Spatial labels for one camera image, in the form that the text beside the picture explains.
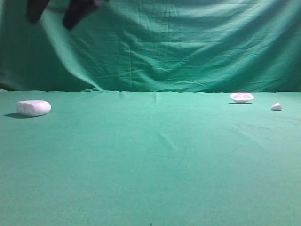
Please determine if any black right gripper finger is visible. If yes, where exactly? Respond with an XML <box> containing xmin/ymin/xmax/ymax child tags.
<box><xmin>26</xmin><ymin>0</ymin><xmax>50</xmax><ymax>24</ymax></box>

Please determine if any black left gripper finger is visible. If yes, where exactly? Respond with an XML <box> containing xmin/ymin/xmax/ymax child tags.
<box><xmin>63</xmin><ymin>0</ymin><xmax>101</xmax><ymax>30</ymax></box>

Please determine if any white earphone case body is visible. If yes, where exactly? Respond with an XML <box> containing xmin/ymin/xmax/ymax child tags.
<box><xmin>16</xmin><ymin>100</ymin><xmax>51</xmax><ymax>117</ymax></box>

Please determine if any white earphone case lid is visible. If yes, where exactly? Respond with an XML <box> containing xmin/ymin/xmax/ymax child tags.
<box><xmin>230</xmin><ymin>92</ymin><xmax>254</xmax><ymax>104</ymax></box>

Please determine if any green backdrop cloth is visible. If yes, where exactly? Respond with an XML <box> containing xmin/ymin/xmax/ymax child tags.
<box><xmin>0</xmin><ymin>0</ymin><xmax>301</xmax><ymax>93</ymax></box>

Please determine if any green table cloth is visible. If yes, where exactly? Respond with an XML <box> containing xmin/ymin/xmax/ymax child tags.
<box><xmin>0</xmin><ymin>91</ymin><xmax>301</xmax><ymax>226</ymax></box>

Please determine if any small white earbud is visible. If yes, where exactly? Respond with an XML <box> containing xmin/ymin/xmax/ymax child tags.
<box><xmin>271</xmin><ymin>103</ymin><xmax>282</xmax><ymax>111</ymax></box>

